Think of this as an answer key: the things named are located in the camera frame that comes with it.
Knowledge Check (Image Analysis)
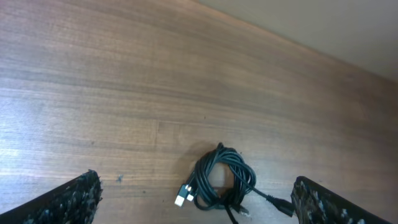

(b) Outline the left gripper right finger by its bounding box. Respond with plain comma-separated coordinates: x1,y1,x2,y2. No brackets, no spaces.
290,176,391,224

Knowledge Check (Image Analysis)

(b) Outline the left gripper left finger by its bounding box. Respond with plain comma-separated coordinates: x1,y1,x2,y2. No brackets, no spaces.
1,170,103,224

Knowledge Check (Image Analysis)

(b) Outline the black usb cable bundle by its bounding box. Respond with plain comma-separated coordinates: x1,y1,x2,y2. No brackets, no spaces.
174,142,295,224

